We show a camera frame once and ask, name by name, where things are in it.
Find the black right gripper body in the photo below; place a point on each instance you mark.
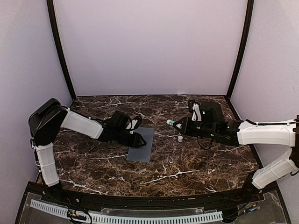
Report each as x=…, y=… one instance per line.
x=192, y=130

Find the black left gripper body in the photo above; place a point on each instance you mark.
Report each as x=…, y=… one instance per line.
x=126, y=142

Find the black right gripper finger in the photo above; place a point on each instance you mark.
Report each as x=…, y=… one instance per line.
x=181, y=130
x=182, y=122

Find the white glue stick cap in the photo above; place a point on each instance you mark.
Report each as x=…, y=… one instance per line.
x=180, y=139

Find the green and white glue stick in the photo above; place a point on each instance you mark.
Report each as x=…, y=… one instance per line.
x=171, y=123

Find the grey paper envelope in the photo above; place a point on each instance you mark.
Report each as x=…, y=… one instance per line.
x=142, y=154

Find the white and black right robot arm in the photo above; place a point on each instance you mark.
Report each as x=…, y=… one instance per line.
x=207, y=121

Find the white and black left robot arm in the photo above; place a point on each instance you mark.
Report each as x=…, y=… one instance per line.
x=52, y=118

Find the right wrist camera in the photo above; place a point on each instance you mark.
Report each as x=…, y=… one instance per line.
x=193, y=108

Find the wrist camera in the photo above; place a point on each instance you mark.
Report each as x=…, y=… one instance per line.
x=133, y=124
x=193, y=108

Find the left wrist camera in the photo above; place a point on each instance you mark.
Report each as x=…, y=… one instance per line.
x=133, y=124

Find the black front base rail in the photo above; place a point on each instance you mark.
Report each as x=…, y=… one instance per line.
x=227, y=201

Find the white slotted cable duct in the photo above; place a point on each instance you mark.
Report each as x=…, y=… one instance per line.
x=122, y=216

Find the right black frame post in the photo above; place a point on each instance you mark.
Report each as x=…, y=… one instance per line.
x=241, y=50

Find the black frame post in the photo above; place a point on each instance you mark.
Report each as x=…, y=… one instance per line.
x=59, y=48
x=241, y=50

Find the left black frame post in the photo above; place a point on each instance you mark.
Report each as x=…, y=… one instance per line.
x=59, y=48

